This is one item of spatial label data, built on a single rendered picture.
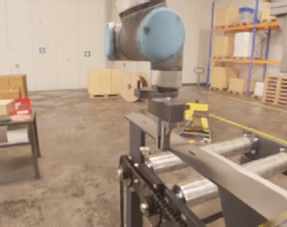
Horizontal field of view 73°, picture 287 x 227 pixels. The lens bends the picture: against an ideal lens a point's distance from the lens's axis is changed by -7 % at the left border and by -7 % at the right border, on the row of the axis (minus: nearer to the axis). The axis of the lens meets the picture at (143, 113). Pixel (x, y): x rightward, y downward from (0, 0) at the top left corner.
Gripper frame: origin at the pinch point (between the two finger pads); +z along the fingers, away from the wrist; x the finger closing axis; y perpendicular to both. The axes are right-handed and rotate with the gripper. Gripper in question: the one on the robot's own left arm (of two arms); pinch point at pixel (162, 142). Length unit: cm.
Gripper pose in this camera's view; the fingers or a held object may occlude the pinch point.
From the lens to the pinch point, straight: 64.2
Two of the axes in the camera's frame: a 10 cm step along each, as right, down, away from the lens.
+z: -0.2, 9.7, 2.5
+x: -4.2, -2.4, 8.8
